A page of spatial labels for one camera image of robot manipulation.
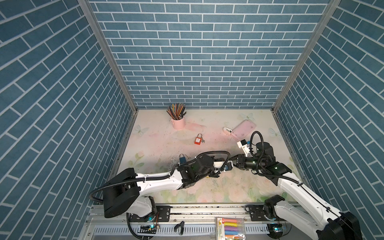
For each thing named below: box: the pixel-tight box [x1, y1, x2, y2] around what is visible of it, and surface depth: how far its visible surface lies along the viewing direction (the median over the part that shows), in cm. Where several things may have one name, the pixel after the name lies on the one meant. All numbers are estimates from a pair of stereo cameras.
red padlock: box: [194, 133, 203, 145], surface depth 103 cm
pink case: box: [230, 119, 257, 140], surface depth 110 cm
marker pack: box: [215, 217, 246, 240], surface depth 70 cm
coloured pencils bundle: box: [166, 102, 187, 120], surface depth 104 cm
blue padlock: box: [179, 153, 187, 164], surface depth 95 cm
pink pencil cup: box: [171, 116, 186, 131], surface depth 104 cm
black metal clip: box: [174, 221, 185, 236], surface depth 71 cm
